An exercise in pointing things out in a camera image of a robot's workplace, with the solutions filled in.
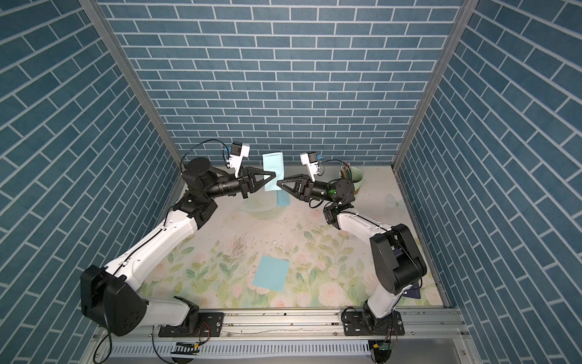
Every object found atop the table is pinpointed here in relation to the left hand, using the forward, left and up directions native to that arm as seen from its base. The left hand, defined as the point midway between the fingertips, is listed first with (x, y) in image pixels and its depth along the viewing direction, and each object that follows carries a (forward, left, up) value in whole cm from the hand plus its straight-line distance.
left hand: (279, 180), depth 63 cm
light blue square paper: (+23, +2, -39) cm, 46 cm away
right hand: (0, -1, -4) cm, 4 cm away
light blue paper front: (-13, +4, -39) cm, 41 cm away
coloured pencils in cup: (+26, -26, -22) cm, 43 cm away
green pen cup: (+27, -33, -28) cm, 51 cm away
